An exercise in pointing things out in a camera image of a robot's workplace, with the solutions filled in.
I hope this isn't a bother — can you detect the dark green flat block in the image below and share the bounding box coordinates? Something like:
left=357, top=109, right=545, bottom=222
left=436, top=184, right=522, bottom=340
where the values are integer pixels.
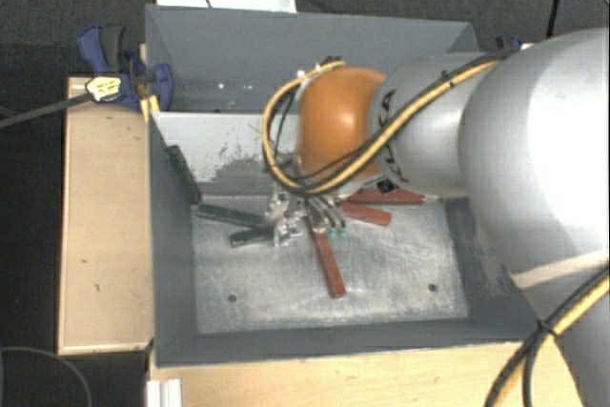
left=195, top=202, right=267, bottom=228
left=166, top=144, right=203, bottom=206
left=229, top=226, right=277, bottom=249

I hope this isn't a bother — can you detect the red-brown flat block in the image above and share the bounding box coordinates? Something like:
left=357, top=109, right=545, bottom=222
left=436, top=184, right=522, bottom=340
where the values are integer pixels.
left=339, top=199, right=393, bottom=228
left=306, top=216, right=347, bottom=300
left=349, top=189, right=427, bottom=207

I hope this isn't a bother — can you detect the grey metal bin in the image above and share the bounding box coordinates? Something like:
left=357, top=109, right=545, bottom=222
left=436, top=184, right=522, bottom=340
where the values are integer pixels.
left=144, top=3, right=540, bottom=368

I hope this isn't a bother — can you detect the pale wood flat board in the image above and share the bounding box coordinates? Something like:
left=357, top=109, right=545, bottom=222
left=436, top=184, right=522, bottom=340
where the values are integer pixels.
left=57, top=75, right=155, bottom=356

